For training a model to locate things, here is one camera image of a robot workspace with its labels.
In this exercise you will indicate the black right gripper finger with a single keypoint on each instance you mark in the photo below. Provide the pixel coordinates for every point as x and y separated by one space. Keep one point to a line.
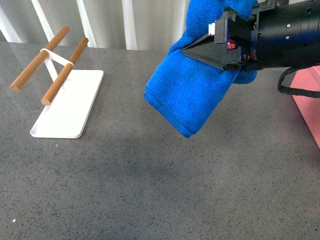
209 49

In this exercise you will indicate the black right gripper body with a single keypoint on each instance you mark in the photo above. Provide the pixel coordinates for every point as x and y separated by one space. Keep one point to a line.
234 41

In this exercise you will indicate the blue microfiber cloth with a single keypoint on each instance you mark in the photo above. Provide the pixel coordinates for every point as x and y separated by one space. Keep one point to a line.
184 90

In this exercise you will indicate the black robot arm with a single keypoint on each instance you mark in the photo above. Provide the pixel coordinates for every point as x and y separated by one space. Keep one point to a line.
276 35

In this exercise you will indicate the white pleated curtain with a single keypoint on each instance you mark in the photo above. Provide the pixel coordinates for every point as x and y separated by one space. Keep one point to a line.
144 25

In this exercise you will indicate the pink plastic bin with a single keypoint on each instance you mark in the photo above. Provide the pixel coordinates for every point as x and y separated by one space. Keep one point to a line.
309 107

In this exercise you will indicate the white towel rack stand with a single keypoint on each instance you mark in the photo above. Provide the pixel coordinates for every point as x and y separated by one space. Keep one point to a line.
69 100

